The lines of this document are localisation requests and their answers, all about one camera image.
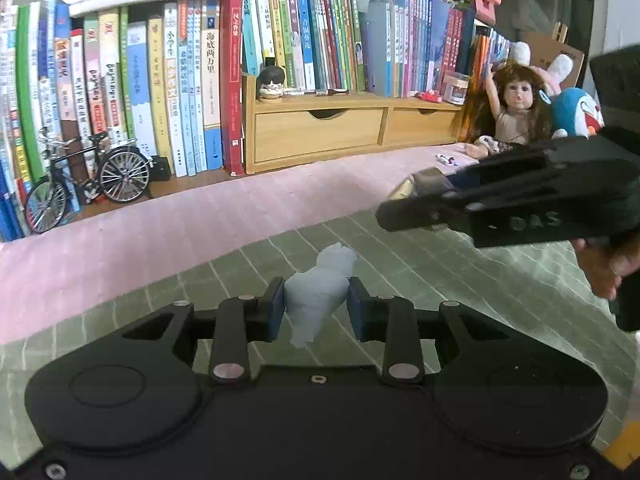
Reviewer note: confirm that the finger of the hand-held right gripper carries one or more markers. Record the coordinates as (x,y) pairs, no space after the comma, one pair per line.
(500,172)
(425,212)

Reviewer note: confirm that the white tissue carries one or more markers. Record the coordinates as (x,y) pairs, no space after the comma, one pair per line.
(320,290)

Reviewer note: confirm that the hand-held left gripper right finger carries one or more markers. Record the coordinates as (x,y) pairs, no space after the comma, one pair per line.
(357,310)

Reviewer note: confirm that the pen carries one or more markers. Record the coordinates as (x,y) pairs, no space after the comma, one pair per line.
(315,92)

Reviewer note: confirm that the blue cat plush toy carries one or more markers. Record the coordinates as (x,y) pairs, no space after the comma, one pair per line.
(577,112)

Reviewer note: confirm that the brown-haired doll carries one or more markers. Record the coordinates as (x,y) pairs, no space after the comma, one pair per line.
(515,105)

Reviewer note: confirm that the small black box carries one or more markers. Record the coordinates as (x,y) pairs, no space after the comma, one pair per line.
(161,169)

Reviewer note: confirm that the small pink toy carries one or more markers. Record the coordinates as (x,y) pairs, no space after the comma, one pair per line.
(429,96)

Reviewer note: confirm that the small clear jar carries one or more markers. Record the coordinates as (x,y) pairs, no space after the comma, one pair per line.
(455,89)

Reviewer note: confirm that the cardboard box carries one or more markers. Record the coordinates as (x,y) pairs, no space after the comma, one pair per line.
(540,52)

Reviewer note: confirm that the black-haired small figurine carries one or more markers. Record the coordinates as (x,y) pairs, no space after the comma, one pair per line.
(271,82)

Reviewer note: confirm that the white rabbit plush toy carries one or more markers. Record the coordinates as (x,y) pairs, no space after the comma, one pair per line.
(560,67)

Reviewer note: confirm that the small wooden easel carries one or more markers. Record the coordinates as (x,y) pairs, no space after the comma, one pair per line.
(560,32)

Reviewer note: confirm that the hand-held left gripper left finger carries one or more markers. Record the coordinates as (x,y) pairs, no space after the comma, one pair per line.
(275,310)

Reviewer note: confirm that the row of upright books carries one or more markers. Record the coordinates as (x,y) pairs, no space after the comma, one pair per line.
(150,85)

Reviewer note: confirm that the row of colourful thin books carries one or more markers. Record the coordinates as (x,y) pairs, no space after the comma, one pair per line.
(325,30)

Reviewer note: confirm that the green checked cloth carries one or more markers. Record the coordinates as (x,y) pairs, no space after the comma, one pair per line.
(450,285)

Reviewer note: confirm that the window with white frame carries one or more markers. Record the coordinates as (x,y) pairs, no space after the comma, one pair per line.
(540,0)

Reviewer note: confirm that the wooden drawer organizer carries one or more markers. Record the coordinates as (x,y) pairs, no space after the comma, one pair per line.
(320,130)

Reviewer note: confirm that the person's right hand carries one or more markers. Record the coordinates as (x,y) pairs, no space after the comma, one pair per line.
(602,265)

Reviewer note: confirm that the tiny white toy piece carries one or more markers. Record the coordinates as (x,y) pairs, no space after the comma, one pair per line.
(447,160)

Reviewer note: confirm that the short row of books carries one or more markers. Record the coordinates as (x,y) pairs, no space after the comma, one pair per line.
(482,60)

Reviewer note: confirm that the miniature bicycle model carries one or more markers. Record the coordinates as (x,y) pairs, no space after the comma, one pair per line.
(122,177)

